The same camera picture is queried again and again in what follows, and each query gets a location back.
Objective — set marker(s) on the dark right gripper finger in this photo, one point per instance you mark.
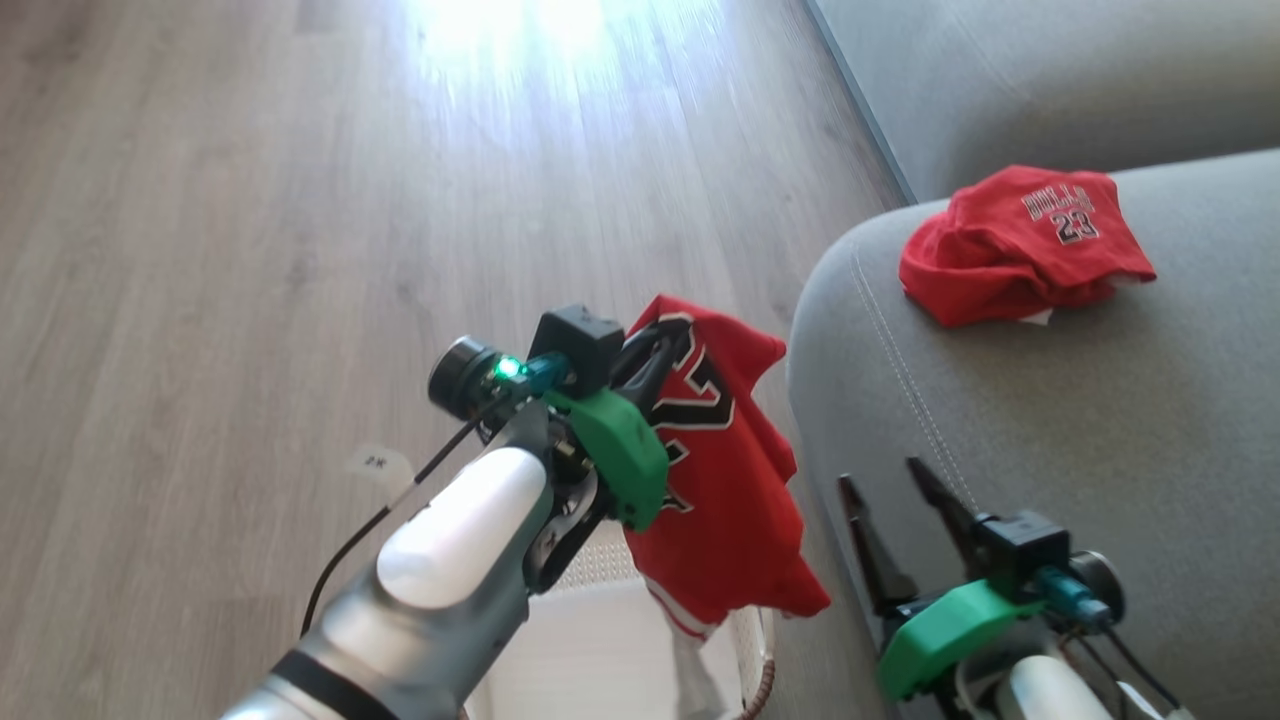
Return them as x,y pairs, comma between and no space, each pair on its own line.
872,550
945,510

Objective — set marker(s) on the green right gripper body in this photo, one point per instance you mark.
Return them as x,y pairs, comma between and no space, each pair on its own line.
950,625

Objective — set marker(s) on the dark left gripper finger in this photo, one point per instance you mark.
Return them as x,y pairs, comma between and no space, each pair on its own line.
645,380
650,335

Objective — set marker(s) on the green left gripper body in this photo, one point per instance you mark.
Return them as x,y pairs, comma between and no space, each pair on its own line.
620,450

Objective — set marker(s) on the red basketball jersey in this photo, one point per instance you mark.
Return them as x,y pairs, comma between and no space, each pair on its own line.
730,480

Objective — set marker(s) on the red Bulls 23 shorts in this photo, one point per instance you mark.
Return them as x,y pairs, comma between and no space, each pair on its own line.
1010,260

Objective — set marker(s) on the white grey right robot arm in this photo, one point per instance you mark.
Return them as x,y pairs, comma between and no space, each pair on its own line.
1050,695

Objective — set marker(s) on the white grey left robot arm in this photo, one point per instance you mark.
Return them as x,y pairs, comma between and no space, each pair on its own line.
440,570

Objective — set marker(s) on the grey fabric sofa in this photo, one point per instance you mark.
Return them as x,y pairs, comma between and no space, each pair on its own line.
1100,430

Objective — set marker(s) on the white plastic laundry basket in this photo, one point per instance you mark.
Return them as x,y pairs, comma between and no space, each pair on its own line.
600,650

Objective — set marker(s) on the small white paper label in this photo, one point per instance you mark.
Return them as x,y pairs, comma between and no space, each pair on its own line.
378,462

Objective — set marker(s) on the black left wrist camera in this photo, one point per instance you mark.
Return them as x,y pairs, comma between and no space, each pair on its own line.
575,345

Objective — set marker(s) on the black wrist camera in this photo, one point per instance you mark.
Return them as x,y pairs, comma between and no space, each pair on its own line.
1030,550
575,345

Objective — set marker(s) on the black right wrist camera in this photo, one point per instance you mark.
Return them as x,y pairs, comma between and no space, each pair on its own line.
1030,550

